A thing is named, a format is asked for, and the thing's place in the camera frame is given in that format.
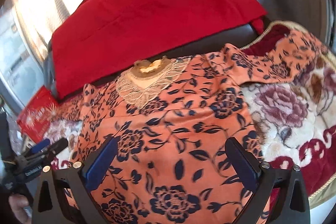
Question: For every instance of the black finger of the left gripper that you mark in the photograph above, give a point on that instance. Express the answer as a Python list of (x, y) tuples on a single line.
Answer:
[(52, 150)]

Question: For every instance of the red gift bag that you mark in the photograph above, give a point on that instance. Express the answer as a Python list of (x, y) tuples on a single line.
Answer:
[(34, 120)]

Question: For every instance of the person's left hand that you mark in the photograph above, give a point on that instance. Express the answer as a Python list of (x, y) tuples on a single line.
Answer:
[(18, 203)]

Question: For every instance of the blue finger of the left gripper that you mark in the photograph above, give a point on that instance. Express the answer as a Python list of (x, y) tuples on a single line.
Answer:
[(37, 148)]

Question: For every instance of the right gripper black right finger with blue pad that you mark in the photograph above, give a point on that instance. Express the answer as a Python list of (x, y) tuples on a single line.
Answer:
[(292, 204)]

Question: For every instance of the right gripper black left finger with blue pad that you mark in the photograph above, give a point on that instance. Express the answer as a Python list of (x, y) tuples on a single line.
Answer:
[(64, 196)]

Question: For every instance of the floral plush bed blanket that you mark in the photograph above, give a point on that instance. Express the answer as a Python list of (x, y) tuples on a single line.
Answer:
[(315, 86)]

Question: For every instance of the red blanket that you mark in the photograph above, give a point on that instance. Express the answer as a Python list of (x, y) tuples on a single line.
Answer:
[(103, 37)]

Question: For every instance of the orange floral garment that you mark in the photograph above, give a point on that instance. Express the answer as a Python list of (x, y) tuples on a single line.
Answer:
[(171, 166)]

